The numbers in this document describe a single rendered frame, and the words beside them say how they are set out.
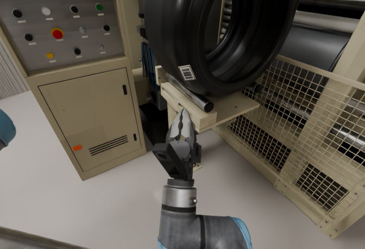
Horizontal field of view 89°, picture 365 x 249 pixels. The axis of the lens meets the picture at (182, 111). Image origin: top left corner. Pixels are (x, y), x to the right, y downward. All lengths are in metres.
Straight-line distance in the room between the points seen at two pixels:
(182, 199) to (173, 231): 0.07
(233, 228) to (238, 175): 1.13
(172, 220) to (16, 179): 1.70
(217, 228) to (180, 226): 0.09
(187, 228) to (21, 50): 1.09
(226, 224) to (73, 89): 1.05
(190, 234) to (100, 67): 0.99
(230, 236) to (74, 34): 1.12
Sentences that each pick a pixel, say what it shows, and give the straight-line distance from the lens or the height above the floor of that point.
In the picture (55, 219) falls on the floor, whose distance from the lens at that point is 1.67.
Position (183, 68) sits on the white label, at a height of 1.08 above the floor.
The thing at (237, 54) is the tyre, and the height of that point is 0.99.
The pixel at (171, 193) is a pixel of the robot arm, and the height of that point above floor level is 0.89.
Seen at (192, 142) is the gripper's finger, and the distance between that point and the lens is 0.50.
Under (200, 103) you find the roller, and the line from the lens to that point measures 0.73.
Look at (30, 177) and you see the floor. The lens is 2.00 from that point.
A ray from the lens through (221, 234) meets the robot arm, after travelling 0.53.
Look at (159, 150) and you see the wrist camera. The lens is 0.44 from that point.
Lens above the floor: 1.32
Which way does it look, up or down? 37 degrees down
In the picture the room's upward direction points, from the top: straight up
